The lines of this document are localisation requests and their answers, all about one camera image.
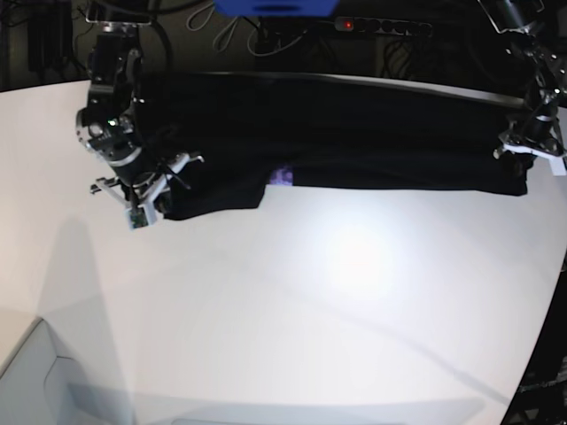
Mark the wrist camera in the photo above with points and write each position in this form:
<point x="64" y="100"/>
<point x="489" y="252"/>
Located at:
<point x="558" y="166"/>
<point x="140" y="217"/>

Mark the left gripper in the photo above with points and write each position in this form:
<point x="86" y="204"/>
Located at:
<point x="530" y="135"/>

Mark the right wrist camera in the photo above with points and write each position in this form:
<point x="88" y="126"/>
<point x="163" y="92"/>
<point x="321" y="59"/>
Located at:
<point x="140" y="217"/>

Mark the blue plastic box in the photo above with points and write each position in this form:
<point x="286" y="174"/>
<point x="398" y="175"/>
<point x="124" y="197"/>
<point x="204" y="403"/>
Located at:
<point x="277" y="8"/>

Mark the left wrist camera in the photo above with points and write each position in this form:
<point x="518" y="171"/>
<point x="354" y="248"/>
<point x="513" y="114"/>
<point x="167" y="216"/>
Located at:
<point x="558" y="166"/>

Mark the black power strip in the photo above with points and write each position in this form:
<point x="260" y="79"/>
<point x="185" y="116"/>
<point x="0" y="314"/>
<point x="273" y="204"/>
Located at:
<point x="373" y="26"/>

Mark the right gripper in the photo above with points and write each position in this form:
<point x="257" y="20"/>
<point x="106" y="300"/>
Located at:
<point x="145" y="179"/>

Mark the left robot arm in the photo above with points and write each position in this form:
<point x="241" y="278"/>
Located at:
<point x="523" y="22"/>

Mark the white bin at table corner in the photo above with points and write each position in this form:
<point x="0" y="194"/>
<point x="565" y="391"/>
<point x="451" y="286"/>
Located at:
<point x="40" y="385"/>

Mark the black printed t-shirt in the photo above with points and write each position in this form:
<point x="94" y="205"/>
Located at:
<point x="339" y="135"/>

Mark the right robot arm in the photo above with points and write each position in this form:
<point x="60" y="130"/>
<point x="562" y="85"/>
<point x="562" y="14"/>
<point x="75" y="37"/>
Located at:
<point x="108" y="127"/>

